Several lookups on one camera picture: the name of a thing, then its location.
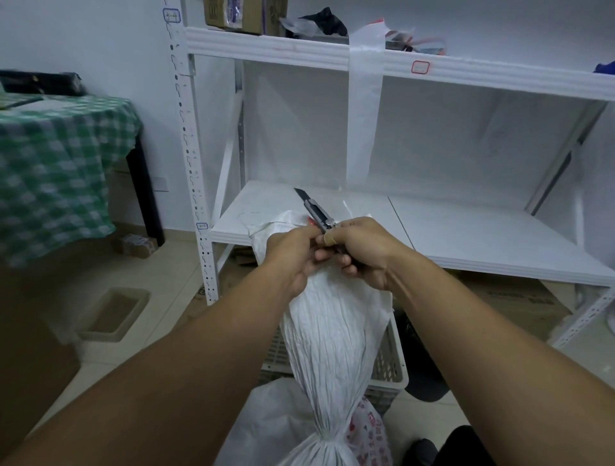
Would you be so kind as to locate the person's right hand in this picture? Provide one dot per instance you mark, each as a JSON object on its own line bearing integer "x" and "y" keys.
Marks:
{"x": 372, "y": 249}

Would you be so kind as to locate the person's left hand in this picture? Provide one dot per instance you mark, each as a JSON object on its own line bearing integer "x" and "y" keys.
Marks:
{"x": 283, "y": 259}

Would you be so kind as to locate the person's right thumb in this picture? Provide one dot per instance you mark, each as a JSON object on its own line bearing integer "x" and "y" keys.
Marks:
{"x": 336, "y": 233}

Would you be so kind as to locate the person's left fingers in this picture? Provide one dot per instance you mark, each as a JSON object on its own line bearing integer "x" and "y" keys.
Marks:
{"x": 307, "y": 234}

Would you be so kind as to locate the grey utility knife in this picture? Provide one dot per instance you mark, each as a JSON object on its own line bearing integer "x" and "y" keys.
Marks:
{"x": 314, "y": 209}

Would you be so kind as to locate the white woven sack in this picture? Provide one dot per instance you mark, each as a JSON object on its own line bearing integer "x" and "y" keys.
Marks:
{"x": 331, "y": 336}

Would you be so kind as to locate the person's right forearm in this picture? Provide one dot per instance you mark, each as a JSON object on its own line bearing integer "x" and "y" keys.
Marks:
{"x": 495, "y": 355}

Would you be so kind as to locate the person's left forearm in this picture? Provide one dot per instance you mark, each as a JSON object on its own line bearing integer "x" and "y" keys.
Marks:
{"x": 158, "y": 379}

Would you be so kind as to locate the clear plastic bag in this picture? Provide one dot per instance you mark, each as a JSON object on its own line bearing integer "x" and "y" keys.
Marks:
{"x": 363, "y": 105}

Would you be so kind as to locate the white plastic basket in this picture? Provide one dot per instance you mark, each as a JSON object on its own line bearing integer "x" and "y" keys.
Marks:
{"x": 389, "y": 360}

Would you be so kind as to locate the white metal shelf rack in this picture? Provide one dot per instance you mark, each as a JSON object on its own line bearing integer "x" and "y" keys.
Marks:
{"x": 480, "y": 225}

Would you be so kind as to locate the black plastic bag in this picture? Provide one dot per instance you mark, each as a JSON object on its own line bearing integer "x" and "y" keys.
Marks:
{"x": 425, "y": 355}

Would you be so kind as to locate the black table leg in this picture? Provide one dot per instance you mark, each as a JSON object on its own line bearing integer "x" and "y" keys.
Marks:
{"x": 144, "y": 192}

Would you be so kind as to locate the small cardboard parcel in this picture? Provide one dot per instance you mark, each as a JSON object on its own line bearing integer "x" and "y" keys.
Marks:
{"x": 135, "y": 245}

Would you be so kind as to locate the flat cardboard sheet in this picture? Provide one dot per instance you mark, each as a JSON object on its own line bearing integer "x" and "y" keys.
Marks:
{"x": 519, "y": 302}

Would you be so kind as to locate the red printed plastic bag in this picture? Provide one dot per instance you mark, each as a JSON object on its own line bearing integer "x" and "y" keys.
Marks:
{"x": 370, "y": 432}

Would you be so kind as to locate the clear packets with red trim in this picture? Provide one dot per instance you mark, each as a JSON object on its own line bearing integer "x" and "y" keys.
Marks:
{"x": 415, "y": 42}

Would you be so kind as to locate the shallow cardboard tray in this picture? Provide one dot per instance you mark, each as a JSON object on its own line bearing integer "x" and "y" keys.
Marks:
{"x": 113, "y": 314}

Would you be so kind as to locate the black crumpled bag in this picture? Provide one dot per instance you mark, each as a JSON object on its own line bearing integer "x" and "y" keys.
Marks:
{"x": 326, "y": 21}

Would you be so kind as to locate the brown cardboard box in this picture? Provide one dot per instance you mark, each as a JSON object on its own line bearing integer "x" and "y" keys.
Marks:
{"x": 240, "y": 14}

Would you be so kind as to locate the person's black shoe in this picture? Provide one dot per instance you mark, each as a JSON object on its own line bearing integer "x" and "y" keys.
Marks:
{"x": 422, "y": 453}

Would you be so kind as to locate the person's black trouser leg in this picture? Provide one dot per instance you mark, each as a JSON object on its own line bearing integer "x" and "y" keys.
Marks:
{"x": 463, "y": 446}

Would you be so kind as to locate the green checked tablecloth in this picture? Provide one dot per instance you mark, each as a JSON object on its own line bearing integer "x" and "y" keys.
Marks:
{"x": 53, "y": 168}

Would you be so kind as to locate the large brown carton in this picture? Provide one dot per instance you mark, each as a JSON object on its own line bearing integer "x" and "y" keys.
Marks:
{"x": 29, "y": 355}

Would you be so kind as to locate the black bundle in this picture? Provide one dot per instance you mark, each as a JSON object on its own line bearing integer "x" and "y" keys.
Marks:
{"x": 41, "y": 82}

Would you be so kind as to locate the blue cloth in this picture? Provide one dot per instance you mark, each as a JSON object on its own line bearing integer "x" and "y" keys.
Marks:
{"x": 605, "y": 67}

